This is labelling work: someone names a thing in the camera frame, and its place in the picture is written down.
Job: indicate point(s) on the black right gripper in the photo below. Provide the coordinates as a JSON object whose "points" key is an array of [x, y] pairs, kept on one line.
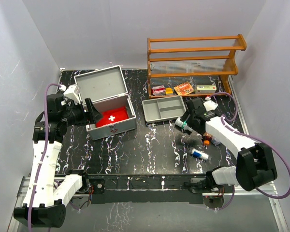
{"points": [[189, 122]]}

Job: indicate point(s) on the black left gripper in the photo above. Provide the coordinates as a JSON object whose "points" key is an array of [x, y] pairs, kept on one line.
{"points": [[89, 117]]}

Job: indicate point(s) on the white dropper bottle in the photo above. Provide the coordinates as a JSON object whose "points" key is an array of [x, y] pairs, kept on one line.
{"points": [[182, 125]]}

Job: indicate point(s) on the brown glass bottle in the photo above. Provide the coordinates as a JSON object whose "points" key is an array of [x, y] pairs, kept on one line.
{"points": [[206, 139]]}

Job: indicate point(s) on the red first aid kit pouch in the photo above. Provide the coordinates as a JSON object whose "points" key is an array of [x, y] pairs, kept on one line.
{"points": [[113, 116]]}

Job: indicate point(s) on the grey medicine case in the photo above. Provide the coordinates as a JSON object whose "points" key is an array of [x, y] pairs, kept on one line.
{"points": [[108, 91]]}

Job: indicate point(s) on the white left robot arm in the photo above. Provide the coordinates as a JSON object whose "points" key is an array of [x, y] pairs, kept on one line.
{"points": [[44, 205]]}

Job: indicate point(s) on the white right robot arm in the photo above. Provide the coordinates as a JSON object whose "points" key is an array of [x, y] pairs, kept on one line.
{"points": [[255, 165]]}

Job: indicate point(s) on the long white medicine box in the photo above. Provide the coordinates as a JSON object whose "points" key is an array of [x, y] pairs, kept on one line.
{"points": [[205, 89]]}

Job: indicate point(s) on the orange medicine packet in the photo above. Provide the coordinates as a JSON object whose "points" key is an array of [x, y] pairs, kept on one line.
{"points": [[184, 89]]}

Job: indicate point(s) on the red white medicine box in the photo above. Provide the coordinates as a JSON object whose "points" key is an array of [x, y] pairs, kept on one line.
{"points": [[158, 90]]}

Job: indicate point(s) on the clear round container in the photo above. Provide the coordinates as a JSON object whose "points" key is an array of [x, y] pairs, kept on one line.
{"points": [[215, 141]]}

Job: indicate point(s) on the blue white tube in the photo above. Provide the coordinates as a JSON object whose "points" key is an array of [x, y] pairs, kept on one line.
{"points": [[199, 154]]}

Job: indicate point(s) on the small yellow box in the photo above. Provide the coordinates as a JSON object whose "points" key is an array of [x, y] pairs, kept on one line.
{"points": [[169, 91]]}

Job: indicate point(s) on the grey divided tray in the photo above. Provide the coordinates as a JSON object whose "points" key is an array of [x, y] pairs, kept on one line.
{"points": [[163, 109]]}

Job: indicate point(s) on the orange wooden shelf rack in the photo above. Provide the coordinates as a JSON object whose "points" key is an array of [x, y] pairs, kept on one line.
{"points": [[198, 60]]}

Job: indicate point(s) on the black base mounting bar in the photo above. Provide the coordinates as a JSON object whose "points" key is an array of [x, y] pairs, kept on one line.
{"points": [[149, 188]]}

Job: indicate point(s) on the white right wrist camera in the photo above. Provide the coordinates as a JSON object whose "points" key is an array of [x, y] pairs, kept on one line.
{"points": [[209, 104]]}

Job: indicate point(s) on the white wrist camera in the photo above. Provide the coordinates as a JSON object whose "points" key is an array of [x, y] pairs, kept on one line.
{"points": [[209, 104], [71, 92]]}

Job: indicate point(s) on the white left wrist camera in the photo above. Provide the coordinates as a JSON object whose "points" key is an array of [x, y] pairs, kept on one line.
{"points": [[71, 92]]}

